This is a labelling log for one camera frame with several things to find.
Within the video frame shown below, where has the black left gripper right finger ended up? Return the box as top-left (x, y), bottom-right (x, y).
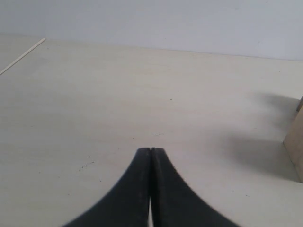
top-left (151, 148), bottom-right (237, 227)

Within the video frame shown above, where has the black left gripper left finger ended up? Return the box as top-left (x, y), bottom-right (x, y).
top-left (65, 148), bottom-right (151, 227)

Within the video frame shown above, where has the largest wooden cube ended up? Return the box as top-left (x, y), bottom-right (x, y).
top-left (283, 97), bottom-right (303, 182)

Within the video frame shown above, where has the thin white stick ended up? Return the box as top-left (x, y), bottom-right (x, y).
top-left (0, 38), bottom-right (46, 75)

